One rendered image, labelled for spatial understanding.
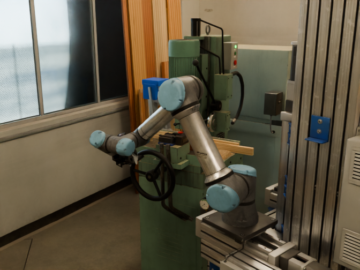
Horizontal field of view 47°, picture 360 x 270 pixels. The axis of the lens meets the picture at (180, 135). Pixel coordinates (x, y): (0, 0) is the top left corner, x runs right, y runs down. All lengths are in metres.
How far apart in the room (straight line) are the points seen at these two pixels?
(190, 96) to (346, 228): 0.72
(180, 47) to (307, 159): 1.00
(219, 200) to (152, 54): 2.68
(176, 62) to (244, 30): 2.45
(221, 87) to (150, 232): 0.98
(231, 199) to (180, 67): 1.01
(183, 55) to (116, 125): 1.76
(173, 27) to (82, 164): 1.65
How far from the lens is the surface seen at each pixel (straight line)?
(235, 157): 2.33
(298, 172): 1.68
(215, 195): 1.53
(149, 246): 2.68
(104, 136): 1.82
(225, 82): 2.47
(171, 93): 1.52
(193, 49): 2.30
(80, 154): 3.64
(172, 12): 4.30
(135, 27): 3.82
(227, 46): 2.55
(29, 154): 3.30
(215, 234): 1.81
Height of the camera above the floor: 1.62
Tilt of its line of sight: 16 degrees down
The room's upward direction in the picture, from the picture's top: straight up
